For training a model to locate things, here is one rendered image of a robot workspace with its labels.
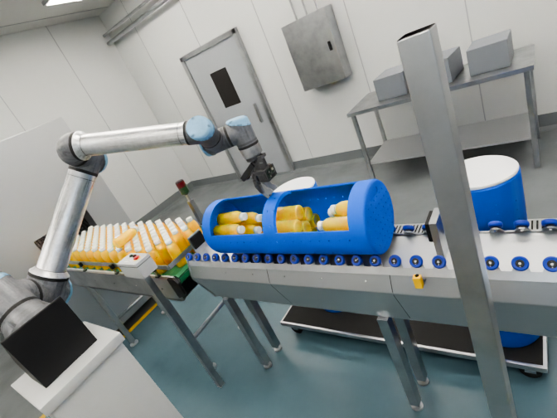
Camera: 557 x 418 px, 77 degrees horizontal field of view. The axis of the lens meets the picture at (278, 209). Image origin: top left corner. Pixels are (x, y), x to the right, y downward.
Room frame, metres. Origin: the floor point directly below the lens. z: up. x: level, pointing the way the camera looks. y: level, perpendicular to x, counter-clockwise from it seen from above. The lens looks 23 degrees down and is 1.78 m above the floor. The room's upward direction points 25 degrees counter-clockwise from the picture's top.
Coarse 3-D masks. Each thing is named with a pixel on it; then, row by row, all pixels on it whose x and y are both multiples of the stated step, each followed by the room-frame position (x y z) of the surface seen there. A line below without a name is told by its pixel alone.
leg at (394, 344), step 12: (384, 324) 1.14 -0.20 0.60; (384, 336) 1.15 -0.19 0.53; (396, 336) 1.15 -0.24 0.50; (396, 348) 1.13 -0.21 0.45; (396, 360) 1.14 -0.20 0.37; (408, 372) 1.13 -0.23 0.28; (408, 384) 1.13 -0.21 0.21; (408, 396) 1.15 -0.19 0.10; (420, 396) 1.16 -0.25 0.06; (420, 408) 1.13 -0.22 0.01
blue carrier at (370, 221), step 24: (288, 192) 1.45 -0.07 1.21; (312, 192) 1.45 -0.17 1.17; (336, 192) 1.38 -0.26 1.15; (360, 192) 1.12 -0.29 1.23; (384, 192) 1.21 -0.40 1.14; (216, 216) 1.72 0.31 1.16; (264, 216) 1.37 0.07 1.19; (360, 216) 1.07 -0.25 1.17; (384, 216) 1.16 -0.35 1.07; (216, 240) 1.57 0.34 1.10; (240, 240) 1.46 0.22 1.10; (264, 240) 1.36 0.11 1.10; (288, 240) 1.27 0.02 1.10; (312, 240) 1.19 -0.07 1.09; (336, 240) 1.12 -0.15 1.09; (360, 240) 1.06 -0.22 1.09; (384, 240) 1.12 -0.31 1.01
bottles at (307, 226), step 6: (312, 216) 1.43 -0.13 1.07; (318, 216) 1.46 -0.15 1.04; (306, 222) 1.38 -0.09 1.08; (312, 222) 1.42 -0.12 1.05; (246, 228) 1.59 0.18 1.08; (252, 228) 1.58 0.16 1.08; (258, 228) 1.57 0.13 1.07; (306, 228) 1.38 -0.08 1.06; (312, 228) 1.40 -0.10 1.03; (240, 234) 1.61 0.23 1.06
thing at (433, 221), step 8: (432, 216) 1.01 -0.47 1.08; (440, 216) 1.02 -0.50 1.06; (424, 224) 1.00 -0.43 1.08; (432, 224) 0.98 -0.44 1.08; (440, 224) 1.00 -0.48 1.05; (432, 232) 0.98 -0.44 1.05; (440, 232) 0.99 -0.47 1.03; (432, 240) 0.99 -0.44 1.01; (440, 240) 0.97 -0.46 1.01; (440, 248) 0.97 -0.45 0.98
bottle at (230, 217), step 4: (224, 212) 1.71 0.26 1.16; (228, 212) 1.67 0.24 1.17; (232, 212) 1.64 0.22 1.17; (236, 212) 1.63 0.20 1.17; (240, 212) 1.63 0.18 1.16; (220, 216) 1.69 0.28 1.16; (224, 216) 1.67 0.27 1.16; (228, 216) 1.65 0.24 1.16; (232, 216) 1.62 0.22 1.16; (236, 216) 1.61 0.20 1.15; (220, 220) 1.68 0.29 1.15; (224, 220) 1.66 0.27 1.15; (228, 220) 1.64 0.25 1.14; (232, 220) 1.62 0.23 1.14; (236, 220) 1.61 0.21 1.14; (240, 220) 1.60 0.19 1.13; (220, 224) 1.69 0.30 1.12
